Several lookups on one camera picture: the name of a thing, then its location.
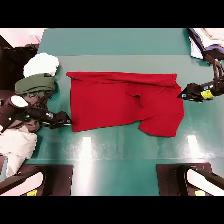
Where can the red T-shirt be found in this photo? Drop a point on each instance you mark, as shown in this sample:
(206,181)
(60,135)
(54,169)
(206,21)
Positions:
(110,103)

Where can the brown garment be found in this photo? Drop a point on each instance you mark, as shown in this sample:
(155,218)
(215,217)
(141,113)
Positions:
(35,99)

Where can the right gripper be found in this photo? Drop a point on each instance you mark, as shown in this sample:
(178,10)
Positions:
(195,92)

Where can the white garment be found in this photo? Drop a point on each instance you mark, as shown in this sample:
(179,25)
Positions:
(213,34)
(40,64)

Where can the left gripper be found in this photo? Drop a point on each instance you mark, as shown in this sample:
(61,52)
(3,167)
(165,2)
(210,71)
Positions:
(60,120)

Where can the dark purple garment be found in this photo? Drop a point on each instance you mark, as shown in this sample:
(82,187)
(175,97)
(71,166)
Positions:
(213,52)

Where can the cream garment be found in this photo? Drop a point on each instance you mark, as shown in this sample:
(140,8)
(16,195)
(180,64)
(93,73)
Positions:
(16,145)

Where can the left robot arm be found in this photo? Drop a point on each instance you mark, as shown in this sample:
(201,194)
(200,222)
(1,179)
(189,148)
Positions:
(31,114)

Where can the green garment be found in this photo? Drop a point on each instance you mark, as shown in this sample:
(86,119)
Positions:
(35,85)

